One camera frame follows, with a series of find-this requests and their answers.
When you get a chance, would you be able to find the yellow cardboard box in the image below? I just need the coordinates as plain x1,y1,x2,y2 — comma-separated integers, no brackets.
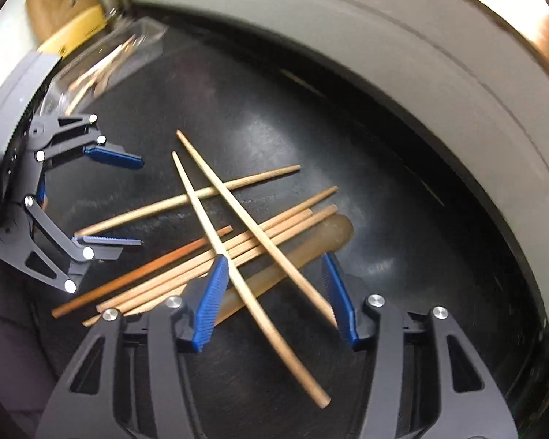
37,5,106,59

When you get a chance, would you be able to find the long light wooden chopstick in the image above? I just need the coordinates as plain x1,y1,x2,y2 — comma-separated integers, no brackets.
171,150,333,410

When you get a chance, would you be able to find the wooden chopstick lying across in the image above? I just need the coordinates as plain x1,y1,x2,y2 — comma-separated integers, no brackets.
75,165,300,237

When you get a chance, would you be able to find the clear plastic utensil tray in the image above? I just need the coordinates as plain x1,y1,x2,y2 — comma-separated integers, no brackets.
38,17,168,115

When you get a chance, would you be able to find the dark reddish wooden chopstick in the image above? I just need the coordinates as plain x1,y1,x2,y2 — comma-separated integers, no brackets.
51,238,208,319

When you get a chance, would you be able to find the wooden cutting board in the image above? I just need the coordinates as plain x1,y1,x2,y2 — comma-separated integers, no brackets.
25,0,99,44

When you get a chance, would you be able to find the crossing light wooden chopstick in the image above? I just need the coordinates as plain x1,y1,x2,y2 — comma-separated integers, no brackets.
176,130,337,327

